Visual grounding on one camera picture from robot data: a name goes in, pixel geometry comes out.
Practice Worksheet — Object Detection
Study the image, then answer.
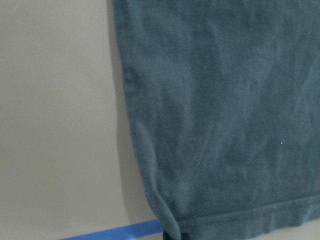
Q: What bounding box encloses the black graphic t-shirt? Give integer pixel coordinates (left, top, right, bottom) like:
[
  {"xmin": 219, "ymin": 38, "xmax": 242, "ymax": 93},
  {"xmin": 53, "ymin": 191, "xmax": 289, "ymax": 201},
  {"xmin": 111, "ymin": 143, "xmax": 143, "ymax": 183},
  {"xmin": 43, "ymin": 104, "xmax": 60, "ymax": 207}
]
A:
[{"xmin": 113, "ymin": 0, "xmax": 320, "ymax": 240}]

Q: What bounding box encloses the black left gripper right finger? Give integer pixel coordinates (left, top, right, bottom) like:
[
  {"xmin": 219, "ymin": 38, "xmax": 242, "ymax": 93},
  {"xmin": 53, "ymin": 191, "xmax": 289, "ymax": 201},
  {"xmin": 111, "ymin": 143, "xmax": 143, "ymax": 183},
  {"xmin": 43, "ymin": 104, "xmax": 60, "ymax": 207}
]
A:
[{"xmin": 180, "ymin": 232, "xmax": 190, "ymax": 240}]

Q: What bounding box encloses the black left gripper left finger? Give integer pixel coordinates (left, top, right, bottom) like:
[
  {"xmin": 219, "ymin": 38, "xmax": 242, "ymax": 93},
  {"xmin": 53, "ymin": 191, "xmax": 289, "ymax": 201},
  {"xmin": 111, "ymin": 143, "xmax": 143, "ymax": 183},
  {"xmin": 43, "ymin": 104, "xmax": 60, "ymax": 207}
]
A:
[{"xmin": 162, "ymin": 231, "xmax": 173, "ymax": 240}]

